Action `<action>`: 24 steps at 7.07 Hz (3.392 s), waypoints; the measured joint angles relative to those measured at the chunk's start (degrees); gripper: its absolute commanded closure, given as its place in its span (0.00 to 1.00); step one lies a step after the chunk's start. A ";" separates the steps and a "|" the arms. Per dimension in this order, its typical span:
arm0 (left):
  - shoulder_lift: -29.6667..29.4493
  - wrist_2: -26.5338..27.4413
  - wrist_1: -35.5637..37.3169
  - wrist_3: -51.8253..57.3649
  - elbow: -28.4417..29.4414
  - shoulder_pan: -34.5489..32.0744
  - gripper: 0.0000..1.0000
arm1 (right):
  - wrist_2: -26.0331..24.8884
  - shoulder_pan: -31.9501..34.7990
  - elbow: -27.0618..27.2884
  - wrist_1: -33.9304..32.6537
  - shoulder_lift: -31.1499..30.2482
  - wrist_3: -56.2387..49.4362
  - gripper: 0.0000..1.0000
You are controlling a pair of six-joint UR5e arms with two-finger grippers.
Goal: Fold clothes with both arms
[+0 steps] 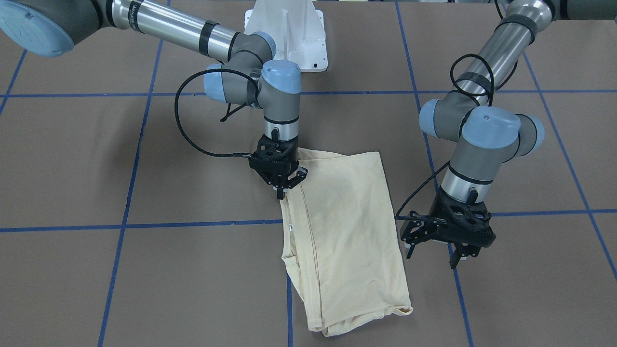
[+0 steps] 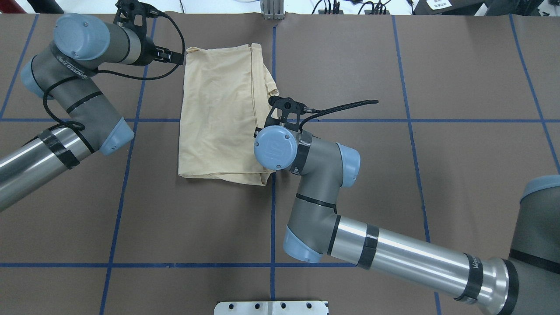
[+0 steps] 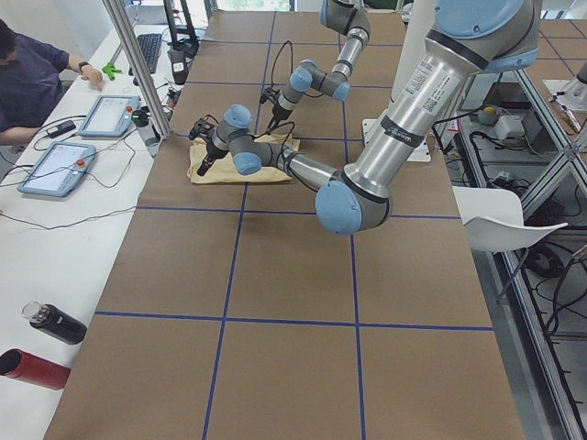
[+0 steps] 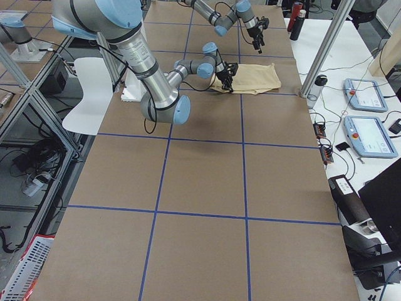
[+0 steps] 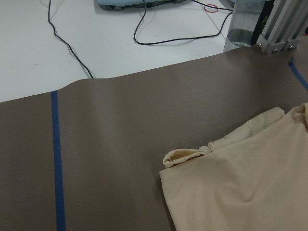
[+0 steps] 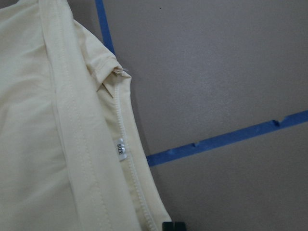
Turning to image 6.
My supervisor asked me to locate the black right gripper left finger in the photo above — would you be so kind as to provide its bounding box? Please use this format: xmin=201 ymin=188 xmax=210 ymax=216
xmin=162 ymin=221 xmax=174 ymax=231

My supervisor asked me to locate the cream long-sleeve printed shirt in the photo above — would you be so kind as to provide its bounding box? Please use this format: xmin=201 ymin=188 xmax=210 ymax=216
xmin=0 ymin=0 xmax=171 ymax=231

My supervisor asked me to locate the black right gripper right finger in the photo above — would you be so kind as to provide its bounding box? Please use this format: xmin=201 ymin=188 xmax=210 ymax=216
xmin=175 ymin=222 xmax=186 ymax=231

